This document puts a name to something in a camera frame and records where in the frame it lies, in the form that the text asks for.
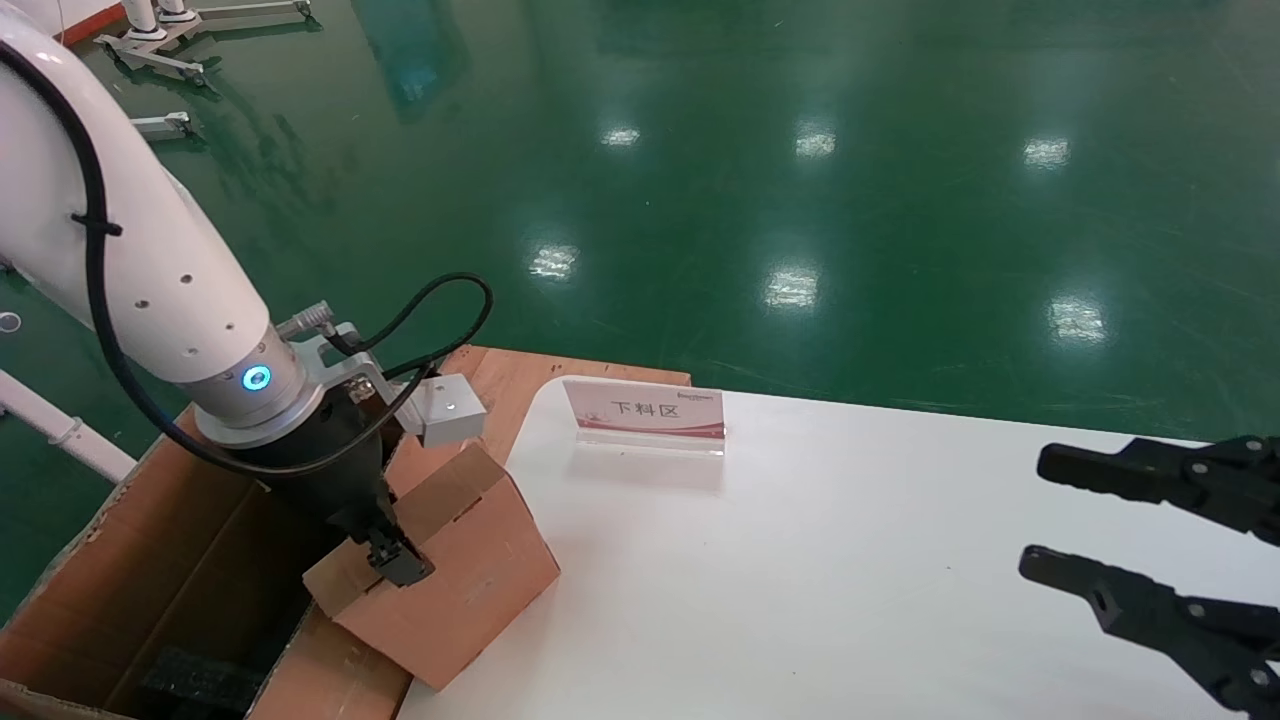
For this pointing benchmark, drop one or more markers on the silver camera mount bracket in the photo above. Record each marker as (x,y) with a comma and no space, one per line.
(345,370)

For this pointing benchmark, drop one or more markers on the small cardboard box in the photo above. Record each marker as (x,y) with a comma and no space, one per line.
(470,590)

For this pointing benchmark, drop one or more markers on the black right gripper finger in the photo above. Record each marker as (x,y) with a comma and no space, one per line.
(1150,610)
(1190,475)

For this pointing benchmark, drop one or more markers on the white round pole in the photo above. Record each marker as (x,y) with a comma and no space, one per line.
(60,430)

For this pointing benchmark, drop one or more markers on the white humanoid robot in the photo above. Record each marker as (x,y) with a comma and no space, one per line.
(140,15)

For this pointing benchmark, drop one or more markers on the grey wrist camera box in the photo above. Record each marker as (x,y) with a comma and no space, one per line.
(450,410)

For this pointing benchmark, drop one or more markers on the white stand base legs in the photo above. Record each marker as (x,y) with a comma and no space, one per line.
(165,60)

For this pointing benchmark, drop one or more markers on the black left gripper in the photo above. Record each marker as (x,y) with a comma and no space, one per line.
(330,470)

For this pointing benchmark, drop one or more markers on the black foam block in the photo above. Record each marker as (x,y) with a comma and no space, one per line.
(200,685)

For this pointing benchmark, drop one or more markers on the acrylic red-white table sign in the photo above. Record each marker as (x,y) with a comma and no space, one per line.
(645,410)

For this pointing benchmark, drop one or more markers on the large open cardboard box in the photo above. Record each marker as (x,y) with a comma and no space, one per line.
(150,570)

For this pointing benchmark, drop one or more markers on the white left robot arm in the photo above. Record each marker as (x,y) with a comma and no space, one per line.
(150,260)

